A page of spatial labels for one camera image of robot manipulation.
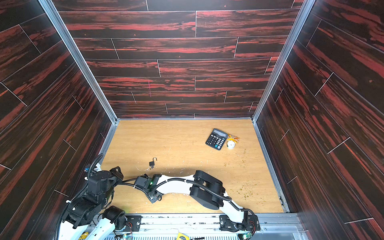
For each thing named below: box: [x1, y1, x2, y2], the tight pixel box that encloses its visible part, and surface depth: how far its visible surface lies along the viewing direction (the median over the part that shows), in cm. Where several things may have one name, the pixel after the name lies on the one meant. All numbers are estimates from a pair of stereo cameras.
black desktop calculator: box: [205, 128, 229, 151], surface depth 107 cm
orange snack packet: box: [227, 133, 240, 144], surface depth 108 cm
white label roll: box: [227, 140, 236, 150], surface depth 104 cm
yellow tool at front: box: [176, 232, 190, 240], surface depth 70 cm
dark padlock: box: [149, 157, 158, 167], surface depth 98 cm
